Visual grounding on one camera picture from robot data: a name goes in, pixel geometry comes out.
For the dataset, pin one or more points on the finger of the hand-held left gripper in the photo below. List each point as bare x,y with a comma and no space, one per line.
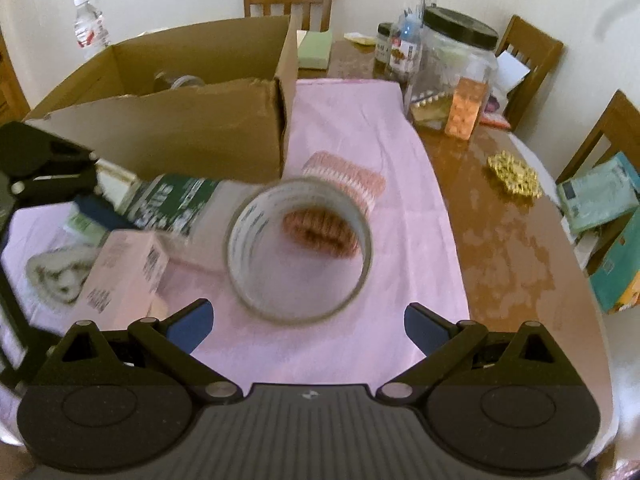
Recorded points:
25,302
102,215

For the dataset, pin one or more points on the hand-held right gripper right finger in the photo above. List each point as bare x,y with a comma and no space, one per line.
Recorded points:
425,327

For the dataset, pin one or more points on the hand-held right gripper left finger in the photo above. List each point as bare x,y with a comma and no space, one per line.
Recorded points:
192,322

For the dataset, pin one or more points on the large green white box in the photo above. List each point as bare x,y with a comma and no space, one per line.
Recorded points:
80,230

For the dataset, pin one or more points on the white sock blue trim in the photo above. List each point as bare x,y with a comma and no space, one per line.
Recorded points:
55,275

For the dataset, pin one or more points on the pink box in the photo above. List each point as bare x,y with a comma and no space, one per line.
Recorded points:
120,280

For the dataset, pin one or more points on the dark green pack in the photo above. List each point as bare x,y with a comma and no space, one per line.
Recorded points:
170,205

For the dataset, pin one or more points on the clear tape roll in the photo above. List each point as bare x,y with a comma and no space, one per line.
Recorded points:
300,312

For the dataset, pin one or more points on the brown cardboard box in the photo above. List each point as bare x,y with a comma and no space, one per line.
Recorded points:
175,130

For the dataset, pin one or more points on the pink knit sock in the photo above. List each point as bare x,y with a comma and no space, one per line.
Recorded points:
345,175

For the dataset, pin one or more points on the brown wooden desktop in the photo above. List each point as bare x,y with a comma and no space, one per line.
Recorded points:
500,240

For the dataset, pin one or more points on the brown wooden furniture piece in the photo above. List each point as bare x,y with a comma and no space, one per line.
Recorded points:
10,95

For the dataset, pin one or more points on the gold coaster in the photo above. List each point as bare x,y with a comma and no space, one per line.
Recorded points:
515,175

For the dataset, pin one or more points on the clear plastic water bottle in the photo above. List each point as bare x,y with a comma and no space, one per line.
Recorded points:
90,25

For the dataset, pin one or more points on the teal yellow carton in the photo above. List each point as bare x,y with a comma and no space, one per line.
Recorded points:
617,270

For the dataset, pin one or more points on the teal packets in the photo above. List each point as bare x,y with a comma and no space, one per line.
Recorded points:
595,195

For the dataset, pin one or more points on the pink cloth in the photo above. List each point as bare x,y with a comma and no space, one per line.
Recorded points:
350,125

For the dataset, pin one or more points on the orange blister pack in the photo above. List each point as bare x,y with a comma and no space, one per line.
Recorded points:
465,107

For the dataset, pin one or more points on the silver blister pack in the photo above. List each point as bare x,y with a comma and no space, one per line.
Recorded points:
427,101

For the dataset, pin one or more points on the large glass jar black lid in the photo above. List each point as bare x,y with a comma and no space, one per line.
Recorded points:
450,65

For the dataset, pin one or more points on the green sponge pad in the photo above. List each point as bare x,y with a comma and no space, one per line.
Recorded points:
315,50

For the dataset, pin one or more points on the white paper sheet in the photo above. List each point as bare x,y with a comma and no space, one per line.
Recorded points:
511,71

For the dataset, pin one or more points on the small bottle blue cap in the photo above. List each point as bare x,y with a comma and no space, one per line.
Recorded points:
405,55

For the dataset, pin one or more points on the small jar dark lid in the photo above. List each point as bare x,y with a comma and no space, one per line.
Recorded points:
384,50

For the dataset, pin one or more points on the white paper pile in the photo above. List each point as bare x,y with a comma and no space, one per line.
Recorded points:
360,38

